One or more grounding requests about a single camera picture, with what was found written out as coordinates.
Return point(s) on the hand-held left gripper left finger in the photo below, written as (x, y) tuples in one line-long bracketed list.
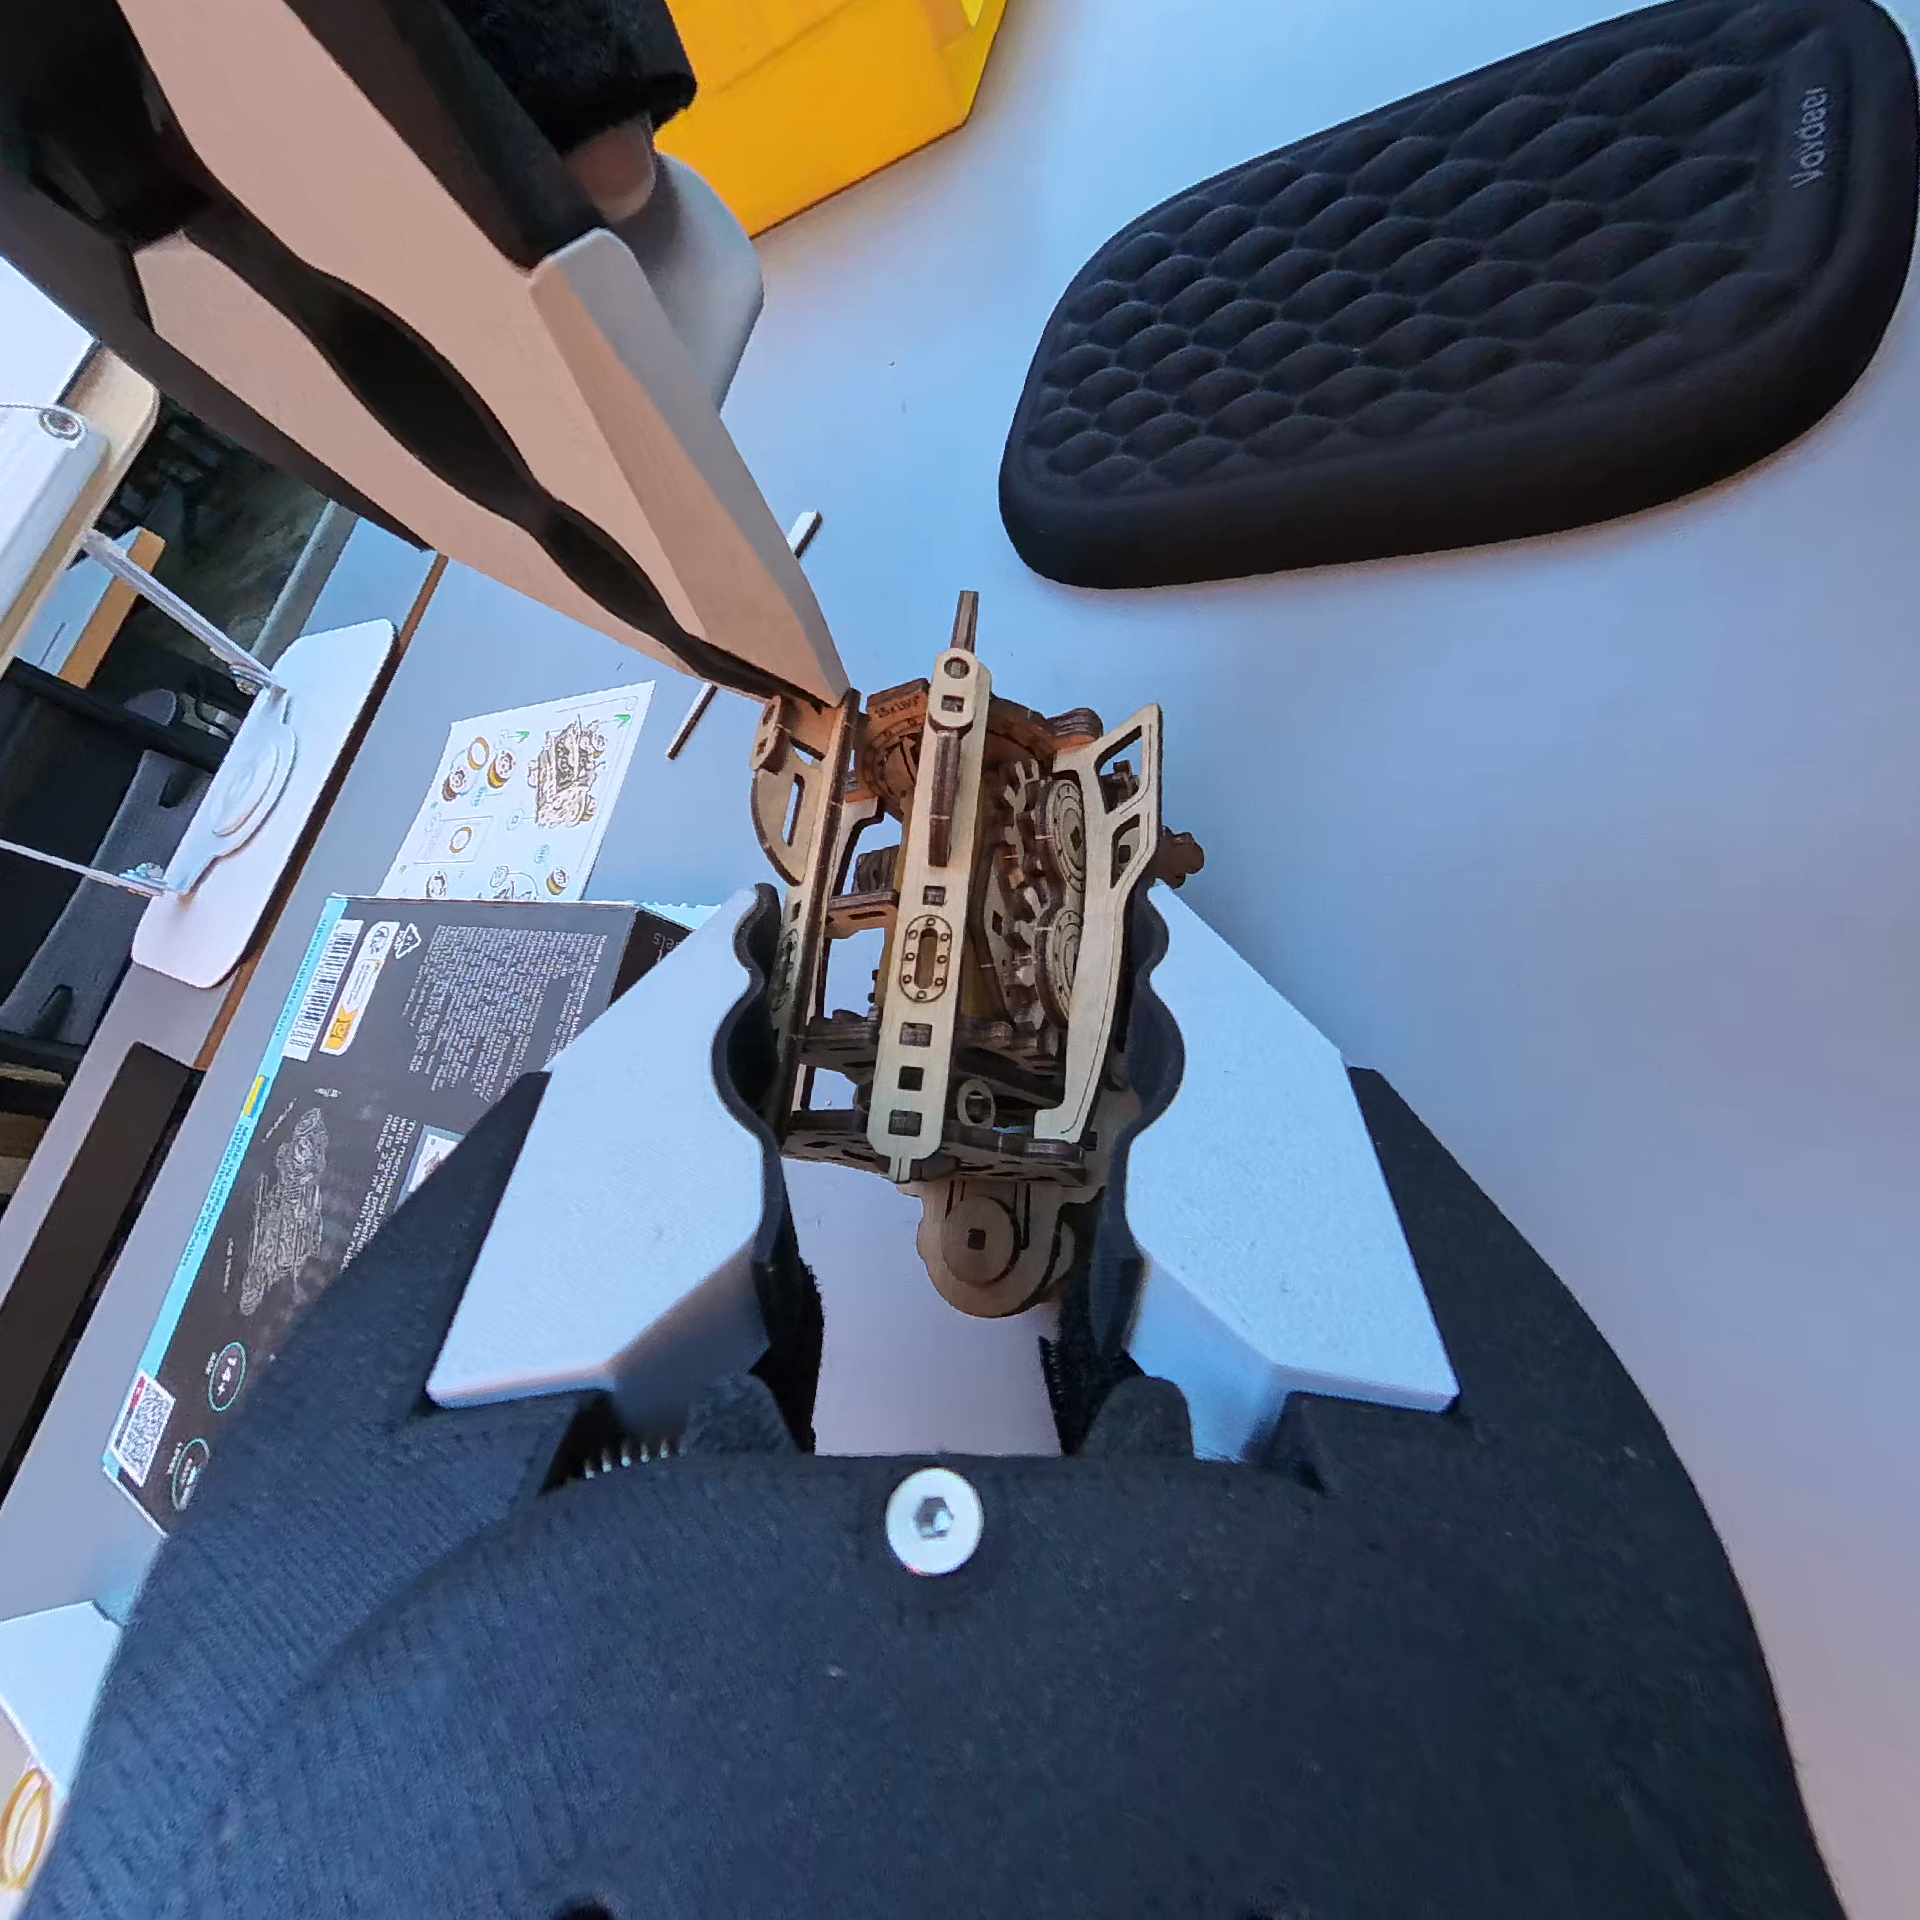
[(629, 1171)]

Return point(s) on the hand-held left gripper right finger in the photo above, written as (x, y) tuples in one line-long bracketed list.
[(1275, 1200)]

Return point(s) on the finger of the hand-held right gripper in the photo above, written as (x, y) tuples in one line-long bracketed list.
[(674, 451), (301, 389)]

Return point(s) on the wooden mechanical model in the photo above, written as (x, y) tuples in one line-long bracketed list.
[(937, 960)]

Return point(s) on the dark model kit box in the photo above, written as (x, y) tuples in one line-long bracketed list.
[(345, 1126)]

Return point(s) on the person's right hand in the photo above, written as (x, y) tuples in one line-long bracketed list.
[(586, 67)]

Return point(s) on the small wooden stick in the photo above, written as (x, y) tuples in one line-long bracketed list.
[(691, 717)]

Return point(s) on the illustrated instruction sheet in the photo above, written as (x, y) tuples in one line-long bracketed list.
[(511, 811)]

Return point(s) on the yellow plastic bin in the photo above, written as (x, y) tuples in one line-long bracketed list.
[(840, 107)]

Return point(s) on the document holder stand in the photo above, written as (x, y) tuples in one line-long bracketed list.
[(285, 781)]

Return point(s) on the black quilted wrist rest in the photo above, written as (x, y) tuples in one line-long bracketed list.
[(1425, 301)]

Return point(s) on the white box gold rings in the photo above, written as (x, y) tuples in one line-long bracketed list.
[(37, 1695)]

